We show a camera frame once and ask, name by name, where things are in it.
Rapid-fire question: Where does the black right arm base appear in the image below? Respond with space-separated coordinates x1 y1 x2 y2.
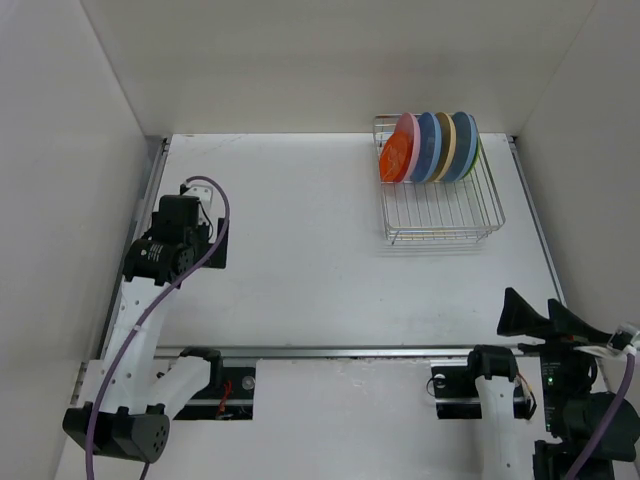
426 366 538 421

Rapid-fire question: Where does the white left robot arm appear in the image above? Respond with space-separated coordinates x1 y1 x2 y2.
63 185 228 468

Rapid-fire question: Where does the light blue plate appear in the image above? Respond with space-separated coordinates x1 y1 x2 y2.
410 112 442 183

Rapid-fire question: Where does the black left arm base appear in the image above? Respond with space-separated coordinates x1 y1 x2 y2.
175 367 256 421

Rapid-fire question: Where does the metal wire dish rack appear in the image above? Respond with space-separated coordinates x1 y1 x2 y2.
380 140 506 245

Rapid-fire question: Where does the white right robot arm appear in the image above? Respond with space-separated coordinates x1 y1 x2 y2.
463 287 639 479

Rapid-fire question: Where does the orange plate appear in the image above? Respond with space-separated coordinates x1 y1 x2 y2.
379 131 411 183

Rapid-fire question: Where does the green plate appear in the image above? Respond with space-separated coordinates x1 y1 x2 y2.
465 135 481 178

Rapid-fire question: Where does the beige plate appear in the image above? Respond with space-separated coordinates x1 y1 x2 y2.
430 112 456 182

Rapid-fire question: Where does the aluminium rail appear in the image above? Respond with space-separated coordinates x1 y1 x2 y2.
149 343 526 359

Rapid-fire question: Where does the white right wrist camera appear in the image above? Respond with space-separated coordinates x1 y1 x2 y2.
607 323 639 356

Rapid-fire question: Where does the pink plate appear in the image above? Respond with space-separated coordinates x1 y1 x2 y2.
394 112 421 183

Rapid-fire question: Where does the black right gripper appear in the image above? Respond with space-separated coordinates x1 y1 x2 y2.
500 283 617 434

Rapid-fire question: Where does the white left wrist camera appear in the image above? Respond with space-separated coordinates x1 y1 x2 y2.
180 181 216 224

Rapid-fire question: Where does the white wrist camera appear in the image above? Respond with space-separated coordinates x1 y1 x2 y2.
180 181 216 224
607 323 639 356

